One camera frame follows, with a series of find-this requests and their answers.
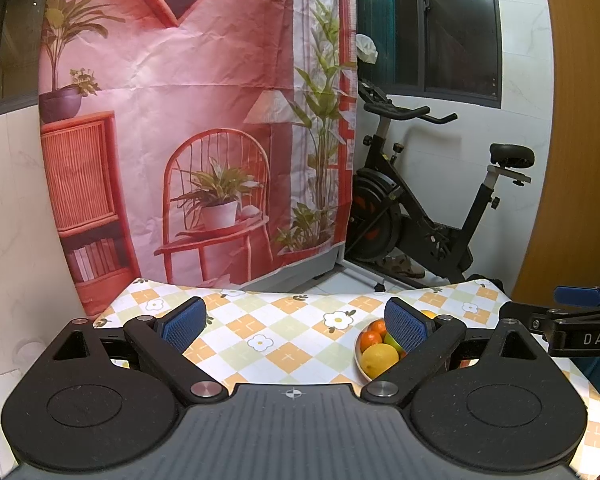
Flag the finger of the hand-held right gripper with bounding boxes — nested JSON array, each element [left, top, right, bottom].
[[499, 301, 556, 335], [554, 285, 600, 307]]

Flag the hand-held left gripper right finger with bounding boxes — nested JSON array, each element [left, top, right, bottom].
[[364, 297, 556, 407]]

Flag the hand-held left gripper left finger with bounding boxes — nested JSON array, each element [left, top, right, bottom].
[[35, 296, 229, 406]]

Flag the yellow lemon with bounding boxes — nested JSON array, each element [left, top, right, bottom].
[[361, 342, 400, 380]]

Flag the beige plate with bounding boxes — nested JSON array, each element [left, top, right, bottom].
[[354, 312, 441, 381]]

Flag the brown sandal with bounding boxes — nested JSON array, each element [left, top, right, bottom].
[[377, 255, 426, 281]]

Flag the black exercise bike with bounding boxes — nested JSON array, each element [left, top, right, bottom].
[[347, 80, 536, 291]]

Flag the checkered flower tablecloth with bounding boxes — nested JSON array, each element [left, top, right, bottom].
[[92, 276, 600, 476]]

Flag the grey backdrop stand base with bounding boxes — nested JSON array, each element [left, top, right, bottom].
[[240, 245, 351, 293]]

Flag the wooden door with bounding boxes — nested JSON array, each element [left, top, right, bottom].
[[510, 0, 600, 306]]

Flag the dark glass window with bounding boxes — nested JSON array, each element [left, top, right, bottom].
[[357, 0, 503, 108]]

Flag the dark framed window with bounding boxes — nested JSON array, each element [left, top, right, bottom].
[[0, 0, 53, 111]]

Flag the printed wall tapestry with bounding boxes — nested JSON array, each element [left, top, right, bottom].
[[39, 0, 358, 318]]

